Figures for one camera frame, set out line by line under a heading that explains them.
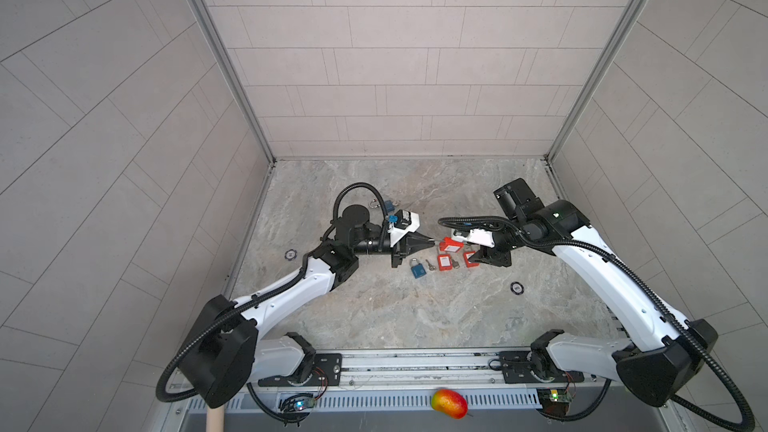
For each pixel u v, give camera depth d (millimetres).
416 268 877
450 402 642
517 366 711
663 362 361
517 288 846
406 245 626
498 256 609
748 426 338
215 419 629
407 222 572
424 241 652
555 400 679
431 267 889
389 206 1020
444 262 888
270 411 654
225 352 389
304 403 643
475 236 610
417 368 726
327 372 706
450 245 665
